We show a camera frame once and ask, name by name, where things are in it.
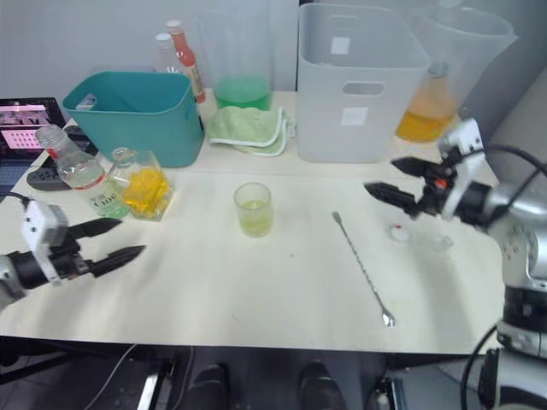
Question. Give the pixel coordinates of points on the cream table mat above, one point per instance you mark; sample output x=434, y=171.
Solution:
x=256, y=277

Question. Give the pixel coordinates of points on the empty clear plastic jug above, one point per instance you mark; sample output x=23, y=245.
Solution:
x=474, y=55

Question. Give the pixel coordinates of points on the black remote controller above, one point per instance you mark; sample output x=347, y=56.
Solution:
x=45, y=179

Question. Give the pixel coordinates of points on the clear jug with green liquid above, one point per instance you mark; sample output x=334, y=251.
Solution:
x=241, y=91

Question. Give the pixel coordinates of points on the translucent white plastic bin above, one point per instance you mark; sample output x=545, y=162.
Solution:
x=354, y=89

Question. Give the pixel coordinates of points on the teal plastic bin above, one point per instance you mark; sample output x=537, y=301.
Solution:
x=141, y=128

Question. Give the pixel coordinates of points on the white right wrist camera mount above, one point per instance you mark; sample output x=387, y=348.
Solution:
x=463, y=171

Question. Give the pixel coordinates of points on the clear drinking glass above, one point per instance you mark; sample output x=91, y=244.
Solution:
x=253, y=211

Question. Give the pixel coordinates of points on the long metal stirring spoon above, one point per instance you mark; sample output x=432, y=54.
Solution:
x=363, y=269

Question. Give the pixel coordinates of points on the green cloth with white trim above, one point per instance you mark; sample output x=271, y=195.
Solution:
x=248, y=128

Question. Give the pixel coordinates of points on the clear bottle with white cap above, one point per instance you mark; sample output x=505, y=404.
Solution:
x=164, y=55

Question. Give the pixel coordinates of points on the conical flask with orange liquid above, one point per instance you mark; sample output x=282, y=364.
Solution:
x=425, y=115

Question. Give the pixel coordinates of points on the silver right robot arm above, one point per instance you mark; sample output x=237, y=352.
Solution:
x=519, y=247

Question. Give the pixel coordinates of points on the clear juice bottle green label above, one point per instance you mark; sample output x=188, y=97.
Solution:
x=81, y=171

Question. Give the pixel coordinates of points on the clear glass stopper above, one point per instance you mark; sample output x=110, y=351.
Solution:
x=443, y=245

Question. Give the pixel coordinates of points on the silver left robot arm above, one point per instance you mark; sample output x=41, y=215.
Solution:
x=17, y=271

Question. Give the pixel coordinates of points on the white bottle cap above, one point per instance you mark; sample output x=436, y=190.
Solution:
x=398, y=233

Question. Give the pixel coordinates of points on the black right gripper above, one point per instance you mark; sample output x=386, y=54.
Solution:
x=433, y=194

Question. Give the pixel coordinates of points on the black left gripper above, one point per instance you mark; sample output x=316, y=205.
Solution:
x=66, y=258

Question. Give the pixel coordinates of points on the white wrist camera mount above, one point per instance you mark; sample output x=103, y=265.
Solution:
x=40, y=224
x=463, y=171

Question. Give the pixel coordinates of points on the dark rounded shape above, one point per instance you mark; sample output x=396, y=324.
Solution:
x=209, y=386
x=320, y=386

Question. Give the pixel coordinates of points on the square glass bottle yellow liquid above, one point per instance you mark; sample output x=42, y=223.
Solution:
x=147, y=188

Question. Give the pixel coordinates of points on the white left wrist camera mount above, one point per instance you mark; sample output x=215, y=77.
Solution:
x=40, y=224

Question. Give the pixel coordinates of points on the metal frame under table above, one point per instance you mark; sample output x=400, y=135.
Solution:
x=156, y=384

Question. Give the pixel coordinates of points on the slim bottle with pink liquid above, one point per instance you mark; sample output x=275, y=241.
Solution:
x=188, y=60

